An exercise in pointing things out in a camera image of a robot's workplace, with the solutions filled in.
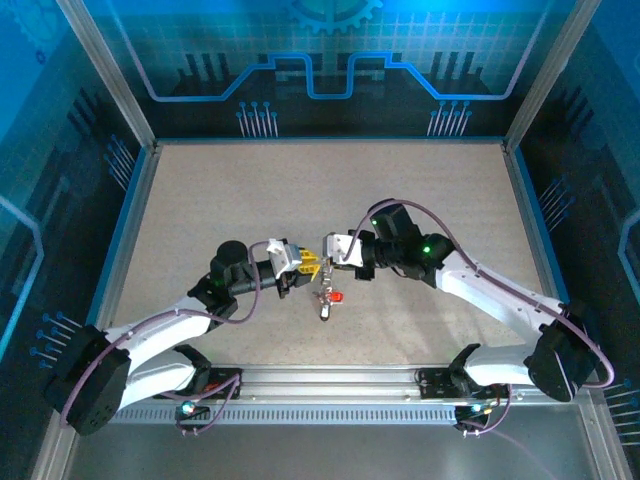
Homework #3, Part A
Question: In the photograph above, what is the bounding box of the large metal band keyring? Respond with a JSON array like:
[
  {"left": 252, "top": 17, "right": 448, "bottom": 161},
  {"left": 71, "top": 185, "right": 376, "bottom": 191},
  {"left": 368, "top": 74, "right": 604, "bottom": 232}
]
[{"left": 318, "top": 262, "right": 337, "bottom": 297}]

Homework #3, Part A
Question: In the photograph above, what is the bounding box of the small LED circuit board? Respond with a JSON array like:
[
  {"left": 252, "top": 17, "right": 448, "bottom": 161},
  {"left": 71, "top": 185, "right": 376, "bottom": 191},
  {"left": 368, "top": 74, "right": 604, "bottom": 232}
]
[
  {"left": 454, "top": 402, "right": 494, "bottom": 421},
  {"left": 174, "top": 397, "right": 211, "bottom": 420}
]

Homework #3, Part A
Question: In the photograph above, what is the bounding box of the grey metal panel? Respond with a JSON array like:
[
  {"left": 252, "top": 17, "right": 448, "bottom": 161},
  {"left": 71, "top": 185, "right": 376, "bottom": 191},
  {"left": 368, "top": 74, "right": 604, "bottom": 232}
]
[{"left": 29, "top": 399, "right": 634, "bottom": 480}]

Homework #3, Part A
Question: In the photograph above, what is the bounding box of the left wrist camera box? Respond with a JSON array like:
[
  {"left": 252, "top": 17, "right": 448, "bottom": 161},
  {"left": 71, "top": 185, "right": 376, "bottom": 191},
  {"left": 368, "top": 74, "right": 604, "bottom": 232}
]
[{"left": 266, "top": 238, "right": 304, "bottom": 275}]

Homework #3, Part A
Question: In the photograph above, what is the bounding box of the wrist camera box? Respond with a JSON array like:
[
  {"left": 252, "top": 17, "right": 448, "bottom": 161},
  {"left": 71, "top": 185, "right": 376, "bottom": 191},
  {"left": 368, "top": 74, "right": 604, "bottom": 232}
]
[
  {"left": 266, "top": 238, "right": 304, "bottom": 275},
  {"left": 323, "top": 231, "right": 366, "bottom": 270}
]

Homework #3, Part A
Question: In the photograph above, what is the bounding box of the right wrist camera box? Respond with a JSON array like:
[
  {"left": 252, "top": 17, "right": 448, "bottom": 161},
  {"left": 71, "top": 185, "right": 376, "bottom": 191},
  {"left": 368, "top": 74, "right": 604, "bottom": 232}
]
[{"left": 323, "top": 231, "right": 366, "bottom": 270}]

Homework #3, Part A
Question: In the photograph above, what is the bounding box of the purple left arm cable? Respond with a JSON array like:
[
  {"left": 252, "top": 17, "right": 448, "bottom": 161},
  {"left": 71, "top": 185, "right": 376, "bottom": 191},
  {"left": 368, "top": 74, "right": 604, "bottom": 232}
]
[{"left": 58, "top": 241, "right": 274, "bottom": 437}]

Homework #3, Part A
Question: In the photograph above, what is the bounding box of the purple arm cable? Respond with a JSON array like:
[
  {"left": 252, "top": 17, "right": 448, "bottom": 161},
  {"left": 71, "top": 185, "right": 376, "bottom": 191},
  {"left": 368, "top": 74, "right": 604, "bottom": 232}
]
[
  {"left": 343, "top": 198, "right": 616, "bottom": 480},
  {"left": 58, "top": 241, "right": 274, "bottom": 437}
]

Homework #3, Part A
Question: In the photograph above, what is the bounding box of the table side edge rail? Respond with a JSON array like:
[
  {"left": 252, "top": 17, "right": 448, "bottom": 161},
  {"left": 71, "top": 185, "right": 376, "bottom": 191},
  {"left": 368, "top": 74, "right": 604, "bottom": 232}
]
[
  {"left": 82, "top": 142, "right": 162, "bottom": 364},
  {"left": 501, "top": 141, "right": 581, "bottom": 364}
]

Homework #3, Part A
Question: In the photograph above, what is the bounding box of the aluminium slotted mounting rail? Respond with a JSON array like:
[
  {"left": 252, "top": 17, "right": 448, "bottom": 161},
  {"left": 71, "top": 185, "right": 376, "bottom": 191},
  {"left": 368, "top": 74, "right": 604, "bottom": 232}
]
[{"left": 58, "top": 362, "right": 601, "bottom": 426}]

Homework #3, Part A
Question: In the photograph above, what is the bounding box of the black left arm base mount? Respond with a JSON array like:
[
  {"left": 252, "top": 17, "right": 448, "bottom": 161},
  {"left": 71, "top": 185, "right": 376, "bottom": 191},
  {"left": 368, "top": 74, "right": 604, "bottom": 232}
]
[{"left": 152, "top": 366, "right": 245, "bottom": 401}]

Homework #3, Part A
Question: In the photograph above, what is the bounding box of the long table edge rail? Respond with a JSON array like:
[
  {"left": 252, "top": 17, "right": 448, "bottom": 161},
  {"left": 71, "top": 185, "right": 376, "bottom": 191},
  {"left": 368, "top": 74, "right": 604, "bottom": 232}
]
[{"left": 154, "top": 137, "right": 507, "bottom": 148}]

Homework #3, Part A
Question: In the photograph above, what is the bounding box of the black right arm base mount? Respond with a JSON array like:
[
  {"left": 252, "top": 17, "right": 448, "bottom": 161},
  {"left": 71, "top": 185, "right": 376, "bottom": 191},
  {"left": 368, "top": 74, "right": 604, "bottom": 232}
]
[{"left": 416, "top": 367, "right": 521, "bottom": 401}]

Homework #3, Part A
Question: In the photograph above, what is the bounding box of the aluminium frame post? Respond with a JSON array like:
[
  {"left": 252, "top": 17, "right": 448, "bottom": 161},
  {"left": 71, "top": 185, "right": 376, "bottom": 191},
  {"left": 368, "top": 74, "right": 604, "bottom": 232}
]
[
  {"left": 503, "top": 0, "right": 604, "bottom": 151},
  {"left": 54, "top": 0, "right": 161, "bottom": 151}
]

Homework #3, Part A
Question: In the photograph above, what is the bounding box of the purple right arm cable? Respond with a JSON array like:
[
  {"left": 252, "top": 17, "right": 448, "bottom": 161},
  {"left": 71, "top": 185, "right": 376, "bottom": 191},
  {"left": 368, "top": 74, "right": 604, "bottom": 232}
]
[{"left": 343, "top": 198, "right": 616, "bottom": 480}]

